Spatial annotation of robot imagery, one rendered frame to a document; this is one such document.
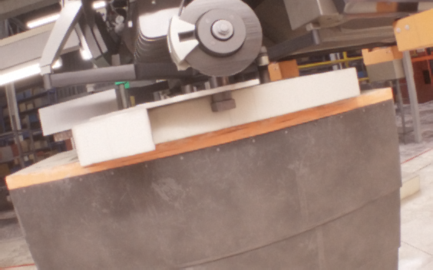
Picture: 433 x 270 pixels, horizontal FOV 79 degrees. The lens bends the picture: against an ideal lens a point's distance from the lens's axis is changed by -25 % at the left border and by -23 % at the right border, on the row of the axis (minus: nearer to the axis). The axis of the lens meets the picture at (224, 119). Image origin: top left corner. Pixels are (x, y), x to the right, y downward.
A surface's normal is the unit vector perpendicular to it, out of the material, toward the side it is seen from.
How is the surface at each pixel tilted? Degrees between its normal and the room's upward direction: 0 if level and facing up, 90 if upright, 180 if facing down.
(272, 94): 90
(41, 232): 90
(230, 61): 90
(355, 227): 90
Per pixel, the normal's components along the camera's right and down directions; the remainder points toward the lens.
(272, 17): 0.12, 0.27
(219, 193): 0.22, 0.01
